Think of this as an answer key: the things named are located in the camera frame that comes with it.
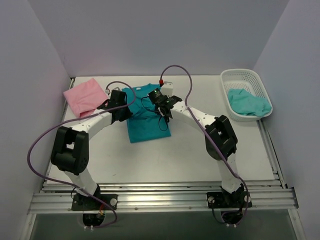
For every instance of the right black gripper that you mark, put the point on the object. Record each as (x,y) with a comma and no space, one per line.
(164,110)

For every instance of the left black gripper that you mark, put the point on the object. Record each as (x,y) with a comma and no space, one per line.
(105,105)

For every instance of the teal t shirt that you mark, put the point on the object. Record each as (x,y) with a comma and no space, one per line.
(145,124)

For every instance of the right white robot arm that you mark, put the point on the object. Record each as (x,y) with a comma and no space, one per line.
(220,138)

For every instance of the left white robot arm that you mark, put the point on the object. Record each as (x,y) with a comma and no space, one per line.
(70,153)

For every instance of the pink folded t shirt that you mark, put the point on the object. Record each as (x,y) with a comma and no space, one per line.
(84,98)

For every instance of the light turquoise shirt in basket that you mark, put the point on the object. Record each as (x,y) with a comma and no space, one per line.
(244,103)

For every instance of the white plastic basket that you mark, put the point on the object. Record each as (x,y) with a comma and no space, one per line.
(248,80)

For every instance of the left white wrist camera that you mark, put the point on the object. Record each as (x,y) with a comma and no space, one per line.
(108,90)

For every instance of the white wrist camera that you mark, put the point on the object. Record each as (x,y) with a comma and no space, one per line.
(108,90)
(166,88)

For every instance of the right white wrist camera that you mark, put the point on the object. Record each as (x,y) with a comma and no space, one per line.
(166,88)

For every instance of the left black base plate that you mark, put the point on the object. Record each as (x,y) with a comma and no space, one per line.
(86,203)

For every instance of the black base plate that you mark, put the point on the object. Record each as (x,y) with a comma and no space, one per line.
(86,203)
(224,199)

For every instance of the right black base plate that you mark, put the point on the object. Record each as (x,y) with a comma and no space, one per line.
(224,199)

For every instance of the aluminium rail frame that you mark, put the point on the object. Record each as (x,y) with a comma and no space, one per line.
(172,211)

